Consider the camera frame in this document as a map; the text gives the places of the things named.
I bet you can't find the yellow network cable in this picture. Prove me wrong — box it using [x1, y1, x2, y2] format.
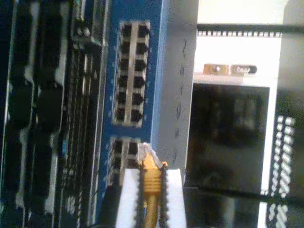
[137, 142, 169, 228]

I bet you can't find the black flat screen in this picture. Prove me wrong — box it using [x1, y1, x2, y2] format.
[186, 83, 271, 192]

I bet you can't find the black rack server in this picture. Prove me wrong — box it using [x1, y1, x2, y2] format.
[0, 0, 112, 228]

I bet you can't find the black lattice cabinet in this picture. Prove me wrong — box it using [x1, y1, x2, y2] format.
[265, 115, 299, 228]

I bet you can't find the blue network switch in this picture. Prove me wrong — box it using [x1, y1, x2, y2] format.
[95, 0, 200, 228]

